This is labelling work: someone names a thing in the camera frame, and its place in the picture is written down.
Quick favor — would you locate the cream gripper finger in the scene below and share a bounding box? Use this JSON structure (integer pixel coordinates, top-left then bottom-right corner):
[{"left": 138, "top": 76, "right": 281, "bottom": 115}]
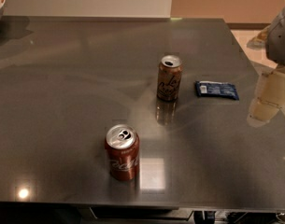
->
[
  {"left": 249, "top": 98, "right": 278, "bottom": 122},
  {"left": 258, "top": 66, "right": 285, "bottom": 107}
]

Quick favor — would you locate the red coke can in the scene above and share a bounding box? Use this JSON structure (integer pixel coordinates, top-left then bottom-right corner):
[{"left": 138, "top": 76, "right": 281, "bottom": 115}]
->
[{"left": 105, "top": 124, "right": 140, "bottom": 181}]

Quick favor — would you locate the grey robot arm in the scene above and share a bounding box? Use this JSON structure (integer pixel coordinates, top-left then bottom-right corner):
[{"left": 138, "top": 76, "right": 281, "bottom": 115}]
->
[{"left": 247, "top": 7, "right": 285, "bottom": 127}]

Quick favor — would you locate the orange soda can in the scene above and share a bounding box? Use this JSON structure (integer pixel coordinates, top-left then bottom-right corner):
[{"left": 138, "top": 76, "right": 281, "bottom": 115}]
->
[{"left": 157, "top": 55, "right": 183, "bottom": 102}]

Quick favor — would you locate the blue snack packet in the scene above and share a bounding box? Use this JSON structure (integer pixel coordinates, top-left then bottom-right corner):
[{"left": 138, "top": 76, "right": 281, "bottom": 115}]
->
[{"left": 195, "top": 81, "right": 239, "bottom": 100}]

